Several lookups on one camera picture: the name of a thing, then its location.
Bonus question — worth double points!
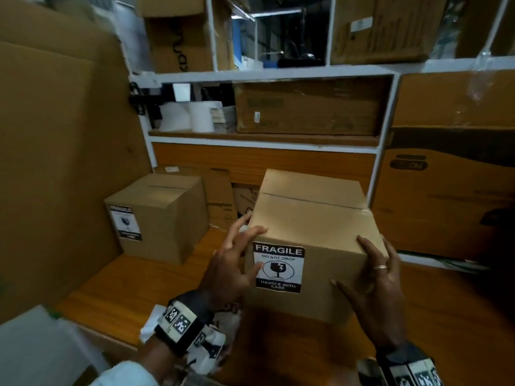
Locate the small taped cardboard box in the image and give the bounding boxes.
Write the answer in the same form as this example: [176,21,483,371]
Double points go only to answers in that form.
[104,173,211,265]

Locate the white backing paper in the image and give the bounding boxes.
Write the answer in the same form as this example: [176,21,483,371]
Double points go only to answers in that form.
[138,304,166,345]

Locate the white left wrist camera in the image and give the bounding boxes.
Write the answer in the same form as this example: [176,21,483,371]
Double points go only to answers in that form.
[186,323,228,376]

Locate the wooden shelf unit white frame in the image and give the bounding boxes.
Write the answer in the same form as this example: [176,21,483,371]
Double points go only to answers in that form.
[128,0,515,272]

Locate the barcode printed cardboard box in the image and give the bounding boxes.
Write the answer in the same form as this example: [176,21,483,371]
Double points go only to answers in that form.
[232,182,260,221]

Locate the person's right hand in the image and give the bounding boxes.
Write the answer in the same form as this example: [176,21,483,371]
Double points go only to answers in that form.
[329,235,408,352]

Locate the person's left hand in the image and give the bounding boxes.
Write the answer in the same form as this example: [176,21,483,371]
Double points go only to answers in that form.
[198,212,269,313]

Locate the large cardboard box dark band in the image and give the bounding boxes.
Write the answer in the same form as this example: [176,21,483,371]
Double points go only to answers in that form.
[370,126,515,262]

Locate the person's left forearm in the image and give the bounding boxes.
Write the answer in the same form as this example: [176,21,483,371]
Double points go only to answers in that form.
[133,337,178,386]

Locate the flattened printed cardboard carton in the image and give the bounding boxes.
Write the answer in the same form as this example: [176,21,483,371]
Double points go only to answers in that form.
[154,166,238,231]

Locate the wrist tracker band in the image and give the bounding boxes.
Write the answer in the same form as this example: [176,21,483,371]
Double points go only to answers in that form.
[376,343,445,386]
[154,291,214,357]

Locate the large cardboard box white sticker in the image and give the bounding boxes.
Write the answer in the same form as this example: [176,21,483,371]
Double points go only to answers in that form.
[233,78,389,136]

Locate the brown cardboard box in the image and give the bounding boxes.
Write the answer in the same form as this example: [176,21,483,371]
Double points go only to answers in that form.
[136,0,234,73]
[330,0,447,65]
[457,0,515,59]

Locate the large stapled cardboard box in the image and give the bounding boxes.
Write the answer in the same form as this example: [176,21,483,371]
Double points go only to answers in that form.
[242,168,389,326]

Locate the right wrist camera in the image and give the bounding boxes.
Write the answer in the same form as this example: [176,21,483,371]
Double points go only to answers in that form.
[356,359,387,386]

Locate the stack of grey cards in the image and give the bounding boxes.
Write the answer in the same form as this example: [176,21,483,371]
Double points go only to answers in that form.
[210,106,237,134]

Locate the person's white sleeve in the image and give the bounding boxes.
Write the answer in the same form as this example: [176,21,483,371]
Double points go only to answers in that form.
[90,361,160,386]

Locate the fragile sticker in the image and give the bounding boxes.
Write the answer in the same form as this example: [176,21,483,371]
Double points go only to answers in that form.
[108,204,143,242]
[252,241,306,295]

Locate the white frame bar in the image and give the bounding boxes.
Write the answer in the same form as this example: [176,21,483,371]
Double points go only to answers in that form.
[0,305,105,386]

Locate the right wrist tracker band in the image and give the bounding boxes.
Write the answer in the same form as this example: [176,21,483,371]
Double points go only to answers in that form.
[376,343,445,386]

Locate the left wrist tracker band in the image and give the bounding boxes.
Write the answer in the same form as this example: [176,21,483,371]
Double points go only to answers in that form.
[154,291,214,357]

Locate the plastic wrapped cardboard box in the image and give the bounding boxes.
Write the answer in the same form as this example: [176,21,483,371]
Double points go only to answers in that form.
[392,70,515,129]

